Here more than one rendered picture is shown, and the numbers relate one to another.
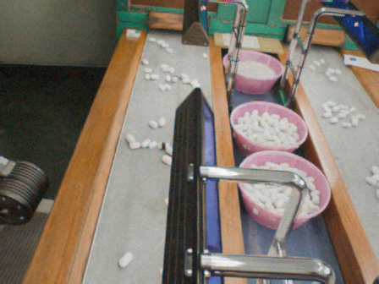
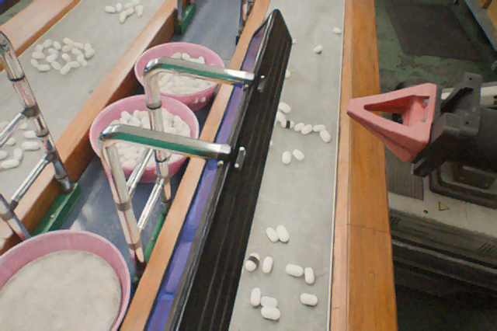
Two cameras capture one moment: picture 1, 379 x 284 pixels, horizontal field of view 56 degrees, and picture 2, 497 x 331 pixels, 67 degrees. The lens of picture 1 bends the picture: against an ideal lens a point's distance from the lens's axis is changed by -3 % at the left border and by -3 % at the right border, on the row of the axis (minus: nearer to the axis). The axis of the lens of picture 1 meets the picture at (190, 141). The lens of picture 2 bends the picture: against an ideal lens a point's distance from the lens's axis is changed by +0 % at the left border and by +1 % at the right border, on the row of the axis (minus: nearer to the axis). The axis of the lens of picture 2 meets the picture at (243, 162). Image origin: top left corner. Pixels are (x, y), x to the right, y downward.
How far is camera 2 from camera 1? 165 cm
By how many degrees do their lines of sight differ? 93
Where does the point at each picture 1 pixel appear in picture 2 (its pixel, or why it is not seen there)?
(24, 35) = not seen: outside the picture
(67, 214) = (365, 71)
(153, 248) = (299, 55)
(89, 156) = not seen: hidden behind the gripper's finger
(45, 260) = (369, 50)
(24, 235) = (399, 172)
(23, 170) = not seen: hidden behind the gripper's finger
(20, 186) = (411, 83)
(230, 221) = (242, 51)
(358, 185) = (99, 65)
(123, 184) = (324, 96)
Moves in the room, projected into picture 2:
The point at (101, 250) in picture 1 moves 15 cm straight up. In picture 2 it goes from (334, 59) to (346, 17)
